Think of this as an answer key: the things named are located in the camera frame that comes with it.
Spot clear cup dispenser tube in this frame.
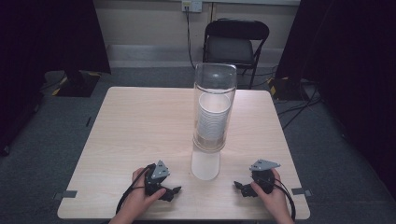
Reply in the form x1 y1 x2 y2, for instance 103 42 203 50
191 62 238 154

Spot stack of white paper cups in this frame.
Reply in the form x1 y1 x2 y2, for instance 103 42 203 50
196 91 233 142

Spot black stand base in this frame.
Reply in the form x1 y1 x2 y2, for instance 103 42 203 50
51 70 103 98
266 76 310 101

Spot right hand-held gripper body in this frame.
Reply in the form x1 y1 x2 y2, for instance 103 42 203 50
248 159 281 195

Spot person's left hand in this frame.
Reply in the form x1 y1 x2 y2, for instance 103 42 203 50
123 167 168 217

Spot dark curtain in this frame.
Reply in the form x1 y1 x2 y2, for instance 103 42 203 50
0 0 112 157
275 0 396 201

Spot grey tape strip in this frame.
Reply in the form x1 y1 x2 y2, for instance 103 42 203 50
290 188 313 198
52 189 78 201

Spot black power cable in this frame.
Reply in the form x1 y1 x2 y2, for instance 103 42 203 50
185 5 198 71

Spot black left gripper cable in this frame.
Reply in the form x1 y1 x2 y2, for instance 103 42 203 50
115 163 156 216

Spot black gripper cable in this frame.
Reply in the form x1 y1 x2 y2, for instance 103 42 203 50
267 177 297 221
115 163 156 216

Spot white wall socket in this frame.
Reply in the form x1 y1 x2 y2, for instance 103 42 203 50
181 0 204 14

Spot black folding chair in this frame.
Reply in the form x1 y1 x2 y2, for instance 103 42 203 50
202 18 271 91

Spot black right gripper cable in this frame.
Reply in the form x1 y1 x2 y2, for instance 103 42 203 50
267 177 297 221

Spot white paper cup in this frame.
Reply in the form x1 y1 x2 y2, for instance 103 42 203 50
191 143 221 182

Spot black floor cables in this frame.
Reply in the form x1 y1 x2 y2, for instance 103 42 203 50
276 79 325 131

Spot person's right hand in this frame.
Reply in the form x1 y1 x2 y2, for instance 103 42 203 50
249 168 290 217

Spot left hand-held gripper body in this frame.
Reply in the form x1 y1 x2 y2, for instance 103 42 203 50
144 160 172 198

